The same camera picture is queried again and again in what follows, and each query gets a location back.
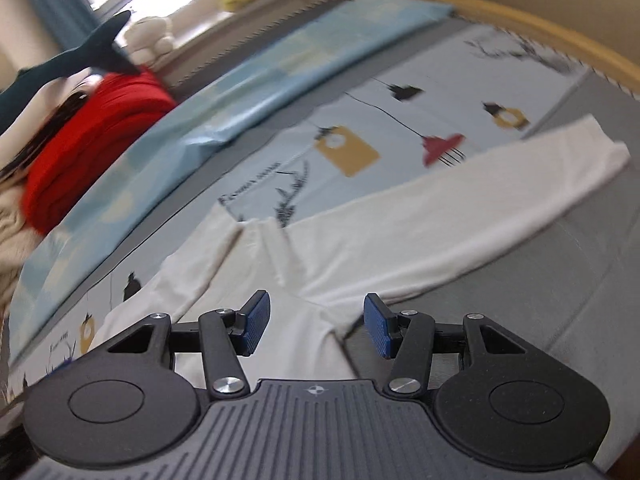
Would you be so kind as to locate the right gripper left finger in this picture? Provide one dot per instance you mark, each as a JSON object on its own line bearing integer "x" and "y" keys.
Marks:
{"x": 227, "y": 334}

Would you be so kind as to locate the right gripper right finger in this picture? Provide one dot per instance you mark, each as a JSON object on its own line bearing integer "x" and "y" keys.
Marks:
{"x": 406, "y": 338}

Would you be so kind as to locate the white long-sleeve shirt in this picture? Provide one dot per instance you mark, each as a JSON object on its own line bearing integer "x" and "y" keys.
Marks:
{"x": 396, "y": 243}

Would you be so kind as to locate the grey printed bed cover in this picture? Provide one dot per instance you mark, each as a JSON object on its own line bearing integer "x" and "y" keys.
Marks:
{"x": 429, "y": 103}

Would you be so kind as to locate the light blue patterned sheet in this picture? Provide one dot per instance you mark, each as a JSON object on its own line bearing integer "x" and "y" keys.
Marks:
{"x": 191, "y": 133}

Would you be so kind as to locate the cream folded blanket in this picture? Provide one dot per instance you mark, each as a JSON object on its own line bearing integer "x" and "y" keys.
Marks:
{"x": 17, "y": 242}

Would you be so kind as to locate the red folded blanket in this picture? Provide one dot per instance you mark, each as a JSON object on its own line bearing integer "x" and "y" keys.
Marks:
{"x": 122, "y": 108}

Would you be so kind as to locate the white folded bedding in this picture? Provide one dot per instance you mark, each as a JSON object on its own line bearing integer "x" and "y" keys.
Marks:
{"x": 40, "y": 108}

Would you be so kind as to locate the white plush toy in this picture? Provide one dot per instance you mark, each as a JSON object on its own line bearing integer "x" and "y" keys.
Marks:
{"x": 149, "y": 39}

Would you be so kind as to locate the dark blue shark plush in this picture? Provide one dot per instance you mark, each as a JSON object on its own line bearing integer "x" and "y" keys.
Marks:
{"x": 99, "y": 51}

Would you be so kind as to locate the blue curtain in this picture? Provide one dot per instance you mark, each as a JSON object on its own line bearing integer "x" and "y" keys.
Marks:
{"x": 70, "y": 22}

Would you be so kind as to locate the wooden bed frame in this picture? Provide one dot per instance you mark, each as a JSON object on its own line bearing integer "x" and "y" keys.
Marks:
{"x": 607, "y": 63}

